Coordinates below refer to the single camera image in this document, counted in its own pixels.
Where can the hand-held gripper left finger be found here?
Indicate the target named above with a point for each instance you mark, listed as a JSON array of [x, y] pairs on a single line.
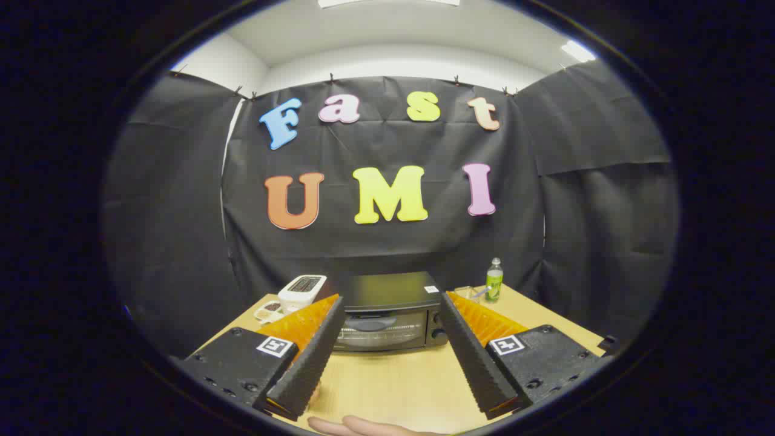
[[309, 363]]

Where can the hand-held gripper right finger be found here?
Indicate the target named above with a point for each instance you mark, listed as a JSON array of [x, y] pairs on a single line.
[[478, 363]]

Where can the black toaster oven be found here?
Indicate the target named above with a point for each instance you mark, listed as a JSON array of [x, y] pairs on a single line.
[[387, 290]]

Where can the white slot toaster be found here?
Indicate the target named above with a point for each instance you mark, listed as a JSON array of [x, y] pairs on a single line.
[[300, 293]]

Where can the small white snack dish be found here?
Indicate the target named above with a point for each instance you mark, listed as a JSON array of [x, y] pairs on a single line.
[[268, 310]]

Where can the striped straw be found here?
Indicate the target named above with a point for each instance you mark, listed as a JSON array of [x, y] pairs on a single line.
[[482, 292]]

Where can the green drink bottle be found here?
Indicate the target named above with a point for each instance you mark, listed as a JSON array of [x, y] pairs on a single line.
[[494, 284]]

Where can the ceiling light panel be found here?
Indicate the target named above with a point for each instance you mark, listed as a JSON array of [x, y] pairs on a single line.
[[578, 51], [339, 2]]

